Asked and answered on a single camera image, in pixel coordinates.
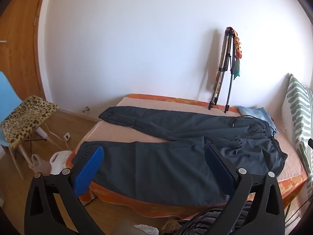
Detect person's striped clothing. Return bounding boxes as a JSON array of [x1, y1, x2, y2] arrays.
[[176, 201, 253, 235]]

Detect white power cable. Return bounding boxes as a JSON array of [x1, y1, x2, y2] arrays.
[[43, 123, 72, 152]]

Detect clear plastic bag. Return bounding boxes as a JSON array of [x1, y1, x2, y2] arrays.
[[29, 154, 52, 176]]

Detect peach blanket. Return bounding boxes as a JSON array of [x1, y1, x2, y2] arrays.
[[82, 97, 306, 184]]

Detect folded light blue jeans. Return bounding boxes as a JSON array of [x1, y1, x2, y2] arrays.
[[238, 106, 279, 135]]

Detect white towel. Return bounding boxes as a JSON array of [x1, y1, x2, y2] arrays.
[[134, 224, 160, 235]]

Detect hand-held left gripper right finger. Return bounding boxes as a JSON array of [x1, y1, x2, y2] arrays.
[[205, 144, 286, 235]]

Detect blue chair with wooden legs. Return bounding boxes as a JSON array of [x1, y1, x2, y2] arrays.
[[0, 71, 64, 180]]

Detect dark grey pants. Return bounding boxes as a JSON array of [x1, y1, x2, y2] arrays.
[[73, 106, 288, 207]]

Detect white green patterned throw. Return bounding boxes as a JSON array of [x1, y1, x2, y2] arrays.
[[281, 73, 313, 177]]

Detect white plastic appliance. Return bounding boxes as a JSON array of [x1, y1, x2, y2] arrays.
[[49, 150, 73, 176]]

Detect leopard print cushion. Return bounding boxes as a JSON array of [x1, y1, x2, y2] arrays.
[[0, 95, 58, 150]]

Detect teal and orange silk scarf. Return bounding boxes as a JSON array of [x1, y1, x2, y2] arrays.
[[231, 29, 244, 81]]

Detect folded camera tripod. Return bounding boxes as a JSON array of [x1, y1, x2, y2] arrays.
[[208, 27, 236, 113]]

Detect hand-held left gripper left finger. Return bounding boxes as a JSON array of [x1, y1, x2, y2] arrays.
[[24, 146, 105, 235]]

